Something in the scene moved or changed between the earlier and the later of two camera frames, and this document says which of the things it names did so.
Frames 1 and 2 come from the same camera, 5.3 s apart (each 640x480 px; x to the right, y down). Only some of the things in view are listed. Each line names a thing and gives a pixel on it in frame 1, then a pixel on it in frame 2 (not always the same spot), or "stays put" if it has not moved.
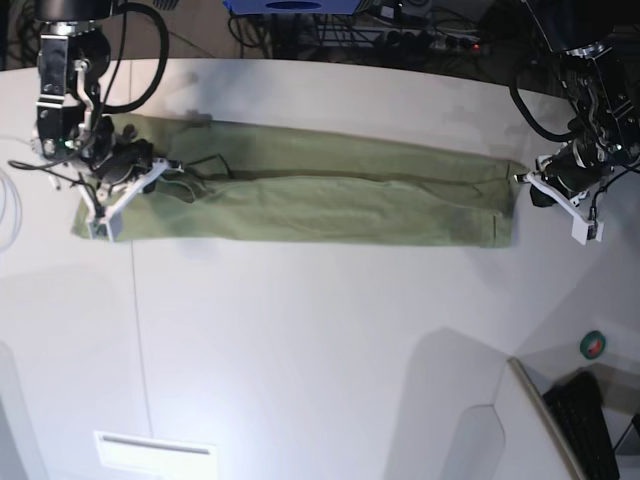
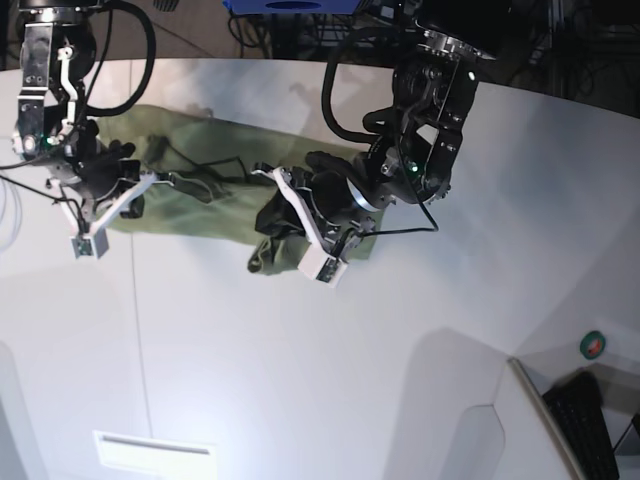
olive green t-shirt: (236, 180) -> (366, 237)
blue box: (291, 7) stays put
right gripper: (577, 166) -> (324, 177)
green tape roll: (593, 344) stays put
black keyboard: (576, 406) stays put
